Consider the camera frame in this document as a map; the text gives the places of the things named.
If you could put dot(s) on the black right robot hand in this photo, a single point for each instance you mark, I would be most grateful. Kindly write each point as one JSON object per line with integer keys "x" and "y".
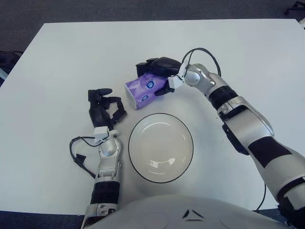
{"x": 164, "y": 66}

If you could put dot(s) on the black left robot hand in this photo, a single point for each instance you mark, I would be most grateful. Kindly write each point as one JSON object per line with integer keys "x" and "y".
{"x": 97, "y": 115}

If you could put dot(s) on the purple tissue paper pack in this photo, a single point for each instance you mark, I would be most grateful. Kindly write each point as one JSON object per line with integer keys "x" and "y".
{"x": 140, "y": 88}

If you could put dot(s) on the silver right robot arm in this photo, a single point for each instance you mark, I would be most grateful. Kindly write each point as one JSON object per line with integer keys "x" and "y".
{"x": 250, "y": 128}

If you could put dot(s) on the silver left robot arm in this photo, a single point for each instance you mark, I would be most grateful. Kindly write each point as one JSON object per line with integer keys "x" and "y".
{"x": 107, "y": 167}

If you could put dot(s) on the white plate black rim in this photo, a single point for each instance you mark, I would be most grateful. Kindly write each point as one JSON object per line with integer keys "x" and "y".
{"x": 162, "y": 148}

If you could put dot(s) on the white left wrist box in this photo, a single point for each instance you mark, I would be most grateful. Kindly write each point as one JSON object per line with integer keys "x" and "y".
{"x": 100, "y": 131}

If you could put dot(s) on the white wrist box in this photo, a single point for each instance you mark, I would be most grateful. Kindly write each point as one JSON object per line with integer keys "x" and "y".
{"x": 175, "y": 82}
{"x": 100, "y": 131}

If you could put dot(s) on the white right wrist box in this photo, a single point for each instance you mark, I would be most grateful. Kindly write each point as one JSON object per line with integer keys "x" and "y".
{"x": 175, "y": 82}

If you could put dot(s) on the black bag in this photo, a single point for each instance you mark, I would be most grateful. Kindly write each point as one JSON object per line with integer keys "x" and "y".
{"x": 7, "y": 58}

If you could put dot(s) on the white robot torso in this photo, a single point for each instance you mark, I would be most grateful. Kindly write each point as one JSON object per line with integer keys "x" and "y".
{"x": 166, "y": 212}

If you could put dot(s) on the black office chair base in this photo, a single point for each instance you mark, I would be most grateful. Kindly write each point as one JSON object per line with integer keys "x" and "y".
{"x": 297, "y": 4}

